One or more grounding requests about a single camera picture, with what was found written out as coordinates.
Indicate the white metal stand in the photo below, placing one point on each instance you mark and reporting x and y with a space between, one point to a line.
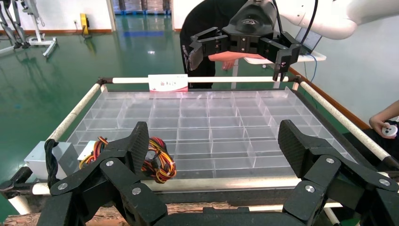
39 39

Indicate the white desk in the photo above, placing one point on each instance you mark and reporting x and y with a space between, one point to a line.
311 57

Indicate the yellow wall device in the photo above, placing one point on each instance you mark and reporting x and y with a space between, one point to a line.
84 25

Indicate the standing person bare forearm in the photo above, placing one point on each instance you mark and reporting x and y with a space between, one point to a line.
230 56

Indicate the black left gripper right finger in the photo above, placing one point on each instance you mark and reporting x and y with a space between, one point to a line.
327 181

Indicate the white round controller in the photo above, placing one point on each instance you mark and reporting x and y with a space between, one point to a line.
390 130

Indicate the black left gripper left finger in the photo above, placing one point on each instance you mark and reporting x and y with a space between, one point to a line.
93 187

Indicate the grey metal stand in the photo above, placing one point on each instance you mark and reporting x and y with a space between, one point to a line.
18 34

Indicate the seated person bare forearm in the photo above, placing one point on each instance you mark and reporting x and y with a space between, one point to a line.
389 111

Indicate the clear acrylic divider tray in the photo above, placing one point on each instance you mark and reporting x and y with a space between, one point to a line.
218 131

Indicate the blue pallet stack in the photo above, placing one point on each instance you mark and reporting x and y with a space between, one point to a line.
140 6

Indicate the standing person hanging hand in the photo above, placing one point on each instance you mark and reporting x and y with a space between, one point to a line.
229 64

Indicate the black laptop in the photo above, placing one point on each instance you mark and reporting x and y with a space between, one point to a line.
308 39

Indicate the standing person in black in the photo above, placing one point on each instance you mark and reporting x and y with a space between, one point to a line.
199 18

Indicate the white red label sign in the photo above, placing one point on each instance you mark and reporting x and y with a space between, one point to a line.
168 83

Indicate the seated person dark clothes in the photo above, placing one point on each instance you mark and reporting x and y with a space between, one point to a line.
367 146

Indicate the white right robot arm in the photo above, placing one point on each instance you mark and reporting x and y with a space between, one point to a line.
327 18

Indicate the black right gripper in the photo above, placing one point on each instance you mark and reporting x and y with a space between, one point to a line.
252 21

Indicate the brown cardboard divider box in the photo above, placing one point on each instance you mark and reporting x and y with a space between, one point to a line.
193 207

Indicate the seated person hand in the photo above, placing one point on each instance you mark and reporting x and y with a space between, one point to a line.
377 124

